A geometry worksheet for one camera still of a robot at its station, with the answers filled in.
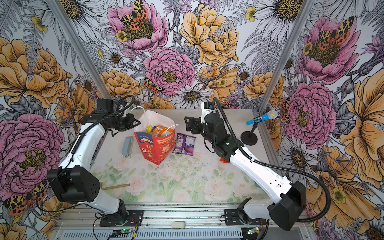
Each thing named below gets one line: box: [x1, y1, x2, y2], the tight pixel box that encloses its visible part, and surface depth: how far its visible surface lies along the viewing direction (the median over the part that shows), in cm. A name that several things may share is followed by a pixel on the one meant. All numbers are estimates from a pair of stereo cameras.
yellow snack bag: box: [145, 124, 153, 134], surface depth 94 cm
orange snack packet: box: [152, 125, 174, 137], surface depth 94 cm
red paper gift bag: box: [134, 130, 176, 166], surface depth 83 cm
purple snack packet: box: [172, 132, 196, 156], surface depth 101 cm
